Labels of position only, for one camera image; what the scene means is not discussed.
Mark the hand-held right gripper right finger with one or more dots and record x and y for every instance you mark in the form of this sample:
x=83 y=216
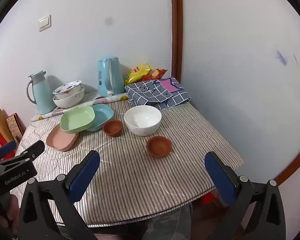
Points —
x=221 y=180

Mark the plain white bowl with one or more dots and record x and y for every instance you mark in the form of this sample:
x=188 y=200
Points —
x=142 y=120

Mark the striped quilted tablecloth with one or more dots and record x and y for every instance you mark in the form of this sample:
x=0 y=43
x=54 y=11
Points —
x=140 y=180

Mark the small brown bowl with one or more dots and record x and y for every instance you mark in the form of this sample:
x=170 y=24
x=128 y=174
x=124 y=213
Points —
x=112 y=128
x=159 y=147

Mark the blue print white bowl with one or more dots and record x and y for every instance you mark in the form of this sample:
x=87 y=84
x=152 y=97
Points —
x=67 y=90

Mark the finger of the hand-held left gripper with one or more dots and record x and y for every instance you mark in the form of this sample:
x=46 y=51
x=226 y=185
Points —
x=6 y=147
x=31 y=151

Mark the patterned box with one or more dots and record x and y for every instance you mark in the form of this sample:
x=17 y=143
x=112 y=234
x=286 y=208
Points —
x=15 y=126

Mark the person's left hand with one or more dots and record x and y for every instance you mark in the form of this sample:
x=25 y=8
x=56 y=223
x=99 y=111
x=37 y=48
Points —
x=12 y=210

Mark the grey checkered cloth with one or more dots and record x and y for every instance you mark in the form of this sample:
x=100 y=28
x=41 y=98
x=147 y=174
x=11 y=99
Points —
x=145 y=95

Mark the green plate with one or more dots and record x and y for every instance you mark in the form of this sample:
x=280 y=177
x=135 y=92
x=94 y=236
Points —
x=77 y=120

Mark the red snack bag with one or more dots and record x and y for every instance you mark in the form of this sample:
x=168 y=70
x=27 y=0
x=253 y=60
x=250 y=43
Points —
x=157 y=73

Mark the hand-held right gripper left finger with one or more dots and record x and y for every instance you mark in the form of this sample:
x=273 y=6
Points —
x=86 y=175

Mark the light blue thermos jug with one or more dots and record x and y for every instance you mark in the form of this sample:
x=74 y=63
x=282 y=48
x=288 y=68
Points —
x=43 y=95

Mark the wooden door frame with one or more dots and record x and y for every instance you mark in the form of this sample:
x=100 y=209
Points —
x=176 y=30

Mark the pink plate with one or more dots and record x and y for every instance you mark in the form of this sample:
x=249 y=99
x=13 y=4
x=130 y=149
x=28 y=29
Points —
x=62 y=141

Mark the wooden baseboard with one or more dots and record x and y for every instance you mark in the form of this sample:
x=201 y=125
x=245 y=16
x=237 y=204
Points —
x=291 y=163

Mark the light blue plate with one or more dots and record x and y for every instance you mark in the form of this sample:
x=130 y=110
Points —
x=102 y=115

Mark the yellow chip bag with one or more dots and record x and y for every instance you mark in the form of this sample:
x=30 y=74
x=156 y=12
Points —
x=137 y=73

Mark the white light switch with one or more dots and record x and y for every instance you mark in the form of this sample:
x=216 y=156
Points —
x=44 y=23

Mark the red stool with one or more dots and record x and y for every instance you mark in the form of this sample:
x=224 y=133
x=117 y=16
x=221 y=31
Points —
x=207 y=200

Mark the large white floral bowl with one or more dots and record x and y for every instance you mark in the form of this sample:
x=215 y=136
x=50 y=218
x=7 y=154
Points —
x=70 y=102

